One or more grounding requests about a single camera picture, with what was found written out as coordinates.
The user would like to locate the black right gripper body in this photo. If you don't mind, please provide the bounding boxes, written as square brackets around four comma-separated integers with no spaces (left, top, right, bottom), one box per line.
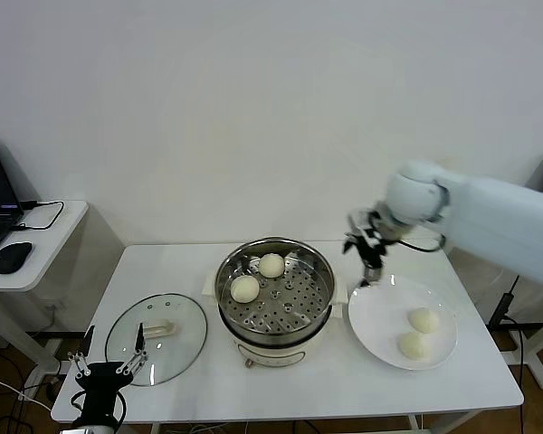
[355,224,391,271]

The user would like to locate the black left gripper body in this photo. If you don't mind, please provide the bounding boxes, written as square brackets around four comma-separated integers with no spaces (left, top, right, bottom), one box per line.
[74,361,135,424]

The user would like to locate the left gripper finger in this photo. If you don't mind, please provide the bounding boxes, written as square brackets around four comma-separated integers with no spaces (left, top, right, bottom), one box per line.
[67,325,95,380]
[117,322,148,377]

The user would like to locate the round glass pot lid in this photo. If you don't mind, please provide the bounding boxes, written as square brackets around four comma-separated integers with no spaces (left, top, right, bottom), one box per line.
[104,292,209,387]

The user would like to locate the white steamed baozi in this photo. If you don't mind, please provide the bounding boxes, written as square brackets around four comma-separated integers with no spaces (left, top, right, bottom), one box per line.
[258,253,285,278]
[230,276,261,304]
[397,333,433,362]
[408,307,442,335]

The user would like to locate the stainless steel steamer basket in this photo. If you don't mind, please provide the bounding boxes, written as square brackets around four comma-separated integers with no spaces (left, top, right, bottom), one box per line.
[215,238,337,335]

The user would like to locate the white round plate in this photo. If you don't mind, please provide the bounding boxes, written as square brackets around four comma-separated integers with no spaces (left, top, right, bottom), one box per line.
[348,273,459,372]

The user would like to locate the cream electric cooker base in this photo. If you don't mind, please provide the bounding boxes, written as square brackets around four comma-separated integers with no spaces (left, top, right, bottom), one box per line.
[202,273,348,370]

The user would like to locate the black computer mouse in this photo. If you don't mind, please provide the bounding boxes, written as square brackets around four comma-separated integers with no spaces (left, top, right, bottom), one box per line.
[0,241,33,275]

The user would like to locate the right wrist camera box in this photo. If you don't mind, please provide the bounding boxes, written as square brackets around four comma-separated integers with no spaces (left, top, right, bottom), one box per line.
[347,205,380,232]

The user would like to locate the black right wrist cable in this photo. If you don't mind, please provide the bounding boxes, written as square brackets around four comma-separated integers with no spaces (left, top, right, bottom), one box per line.
[400,232,449,253]

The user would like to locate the black cable with adapter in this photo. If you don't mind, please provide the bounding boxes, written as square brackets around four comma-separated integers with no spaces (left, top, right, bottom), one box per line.
[488,273,527,434]

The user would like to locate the black laptop charger cable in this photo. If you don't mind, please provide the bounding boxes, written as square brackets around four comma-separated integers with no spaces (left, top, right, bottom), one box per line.
[12,198,66,232]

